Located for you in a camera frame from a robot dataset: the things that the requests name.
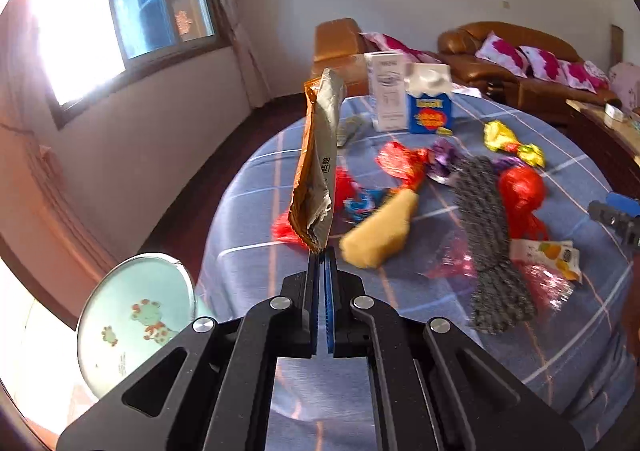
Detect wooden side table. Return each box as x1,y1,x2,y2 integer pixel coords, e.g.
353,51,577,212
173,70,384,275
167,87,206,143
565,98,640,198

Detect pink floral pillow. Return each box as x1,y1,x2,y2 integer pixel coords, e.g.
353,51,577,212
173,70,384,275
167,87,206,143
557,60,611,93
360,31,442,65
475,31,529,78
520,46,569,82

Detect red plastic strip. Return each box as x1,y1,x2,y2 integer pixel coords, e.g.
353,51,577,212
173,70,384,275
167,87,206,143
334,166,357,210

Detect red plastic bag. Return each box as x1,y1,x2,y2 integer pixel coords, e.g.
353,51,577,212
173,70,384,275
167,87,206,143
497,166,551,242

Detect orange leather armchair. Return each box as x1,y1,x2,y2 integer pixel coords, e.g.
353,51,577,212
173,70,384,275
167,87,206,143
312,18,372,98

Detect beige curtain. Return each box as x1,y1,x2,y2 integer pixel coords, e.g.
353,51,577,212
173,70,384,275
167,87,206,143
199,0,267,108

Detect black and white rope bundle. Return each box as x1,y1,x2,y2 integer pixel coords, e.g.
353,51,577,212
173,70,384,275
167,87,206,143
452,156,536,335

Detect orange and silver snack bag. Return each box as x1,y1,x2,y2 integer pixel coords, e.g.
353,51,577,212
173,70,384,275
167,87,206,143
290,67,348,253

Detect purple foil wrapper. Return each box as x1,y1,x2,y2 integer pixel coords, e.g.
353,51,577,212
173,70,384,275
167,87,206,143
425,138,469,184

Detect red foil wrapper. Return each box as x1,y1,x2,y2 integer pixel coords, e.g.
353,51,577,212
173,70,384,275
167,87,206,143
376,141,431,192

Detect small grey-green packet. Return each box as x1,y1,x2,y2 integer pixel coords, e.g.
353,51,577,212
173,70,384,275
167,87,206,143
337,115,369,147

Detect pale pink cushion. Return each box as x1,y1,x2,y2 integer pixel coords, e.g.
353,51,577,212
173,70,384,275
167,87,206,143
607,62,640,112

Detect red plastic scrap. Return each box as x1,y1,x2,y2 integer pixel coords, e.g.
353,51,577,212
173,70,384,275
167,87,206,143
271,211,314,248

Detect white fruit snack packet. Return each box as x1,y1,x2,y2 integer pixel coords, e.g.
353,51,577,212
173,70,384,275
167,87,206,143
510,238,584,285

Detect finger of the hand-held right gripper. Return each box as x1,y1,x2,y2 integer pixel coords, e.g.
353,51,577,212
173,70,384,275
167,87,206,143
588,195,640,248

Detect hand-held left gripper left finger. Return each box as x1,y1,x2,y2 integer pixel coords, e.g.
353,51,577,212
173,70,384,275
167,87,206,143
56,252,321,451

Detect blue candy wrapper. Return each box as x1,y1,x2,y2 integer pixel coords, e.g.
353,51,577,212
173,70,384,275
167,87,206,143
344,186,389,225

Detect tall white milk carton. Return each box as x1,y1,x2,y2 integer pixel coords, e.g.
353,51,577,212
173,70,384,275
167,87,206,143
364,51,409,133

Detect blue milk carton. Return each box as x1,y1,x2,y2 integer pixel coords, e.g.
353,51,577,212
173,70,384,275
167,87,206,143
405,62,455,136

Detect yellow sponge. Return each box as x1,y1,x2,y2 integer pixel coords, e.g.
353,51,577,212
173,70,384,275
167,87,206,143
340,190,420,268

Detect brown leather sofa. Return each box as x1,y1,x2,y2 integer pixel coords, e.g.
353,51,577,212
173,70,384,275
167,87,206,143
437,21,624,126

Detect pink transparent wrapper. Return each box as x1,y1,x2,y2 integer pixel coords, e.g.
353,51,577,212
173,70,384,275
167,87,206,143
425,236,479,282

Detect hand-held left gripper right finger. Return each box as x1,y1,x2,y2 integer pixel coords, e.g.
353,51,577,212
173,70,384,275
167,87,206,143
323,250,586,451

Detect window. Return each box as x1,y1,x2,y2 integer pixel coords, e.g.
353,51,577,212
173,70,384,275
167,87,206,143
27,0,224,112

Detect pink glitter wrapper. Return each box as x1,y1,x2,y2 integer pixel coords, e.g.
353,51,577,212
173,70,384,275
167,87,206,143
522,263,576,313

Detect light green cartoon bin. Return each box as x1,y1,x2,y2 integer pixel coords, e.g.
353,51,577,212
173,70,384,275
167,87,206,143
76,252,198,399

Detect yellow foil wrapper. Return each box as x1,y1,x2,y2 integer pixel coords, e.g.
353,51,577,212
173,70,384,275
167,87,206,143
483,121,546,168

